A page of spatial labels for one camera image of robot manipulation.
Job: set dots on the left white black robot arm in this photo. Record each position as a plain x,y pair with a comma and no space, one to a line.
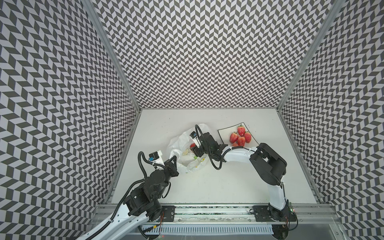
140,204

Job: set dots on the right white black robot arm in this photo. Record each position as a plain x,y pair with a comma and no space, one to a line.
269,165

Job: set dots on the black mounting plate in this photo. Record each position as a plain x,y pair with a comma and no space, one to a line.
167,213
271,214

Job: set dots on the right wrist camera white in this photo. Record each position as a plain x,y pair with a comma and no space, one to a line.
195,138

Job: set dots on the dark red fake fruit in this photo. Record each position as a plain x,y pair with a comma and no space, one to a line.
248,137

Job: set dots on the white vented strip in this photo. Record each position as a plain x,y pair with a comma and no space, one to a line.
215,230

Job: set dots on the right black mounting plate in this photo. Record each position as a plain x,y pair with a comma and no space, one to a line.
271,214

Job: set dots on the red fake strawberry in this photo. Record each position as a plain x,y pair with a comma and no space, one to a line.
234,137
241,141

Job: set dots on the white plastic bag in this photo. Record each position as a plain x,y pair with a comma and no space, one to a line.
187,161

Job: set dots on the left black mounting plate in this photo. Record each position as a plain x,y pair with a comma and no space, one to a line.
167,213

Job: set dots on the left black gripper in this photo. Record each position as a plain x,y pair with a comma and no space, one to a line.
171,167

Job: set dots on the white square plate black rim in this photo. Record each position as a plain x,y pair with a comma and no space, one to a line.
226,132

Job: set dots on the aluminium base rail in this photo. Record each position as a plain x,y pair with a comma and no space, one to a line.
240,214

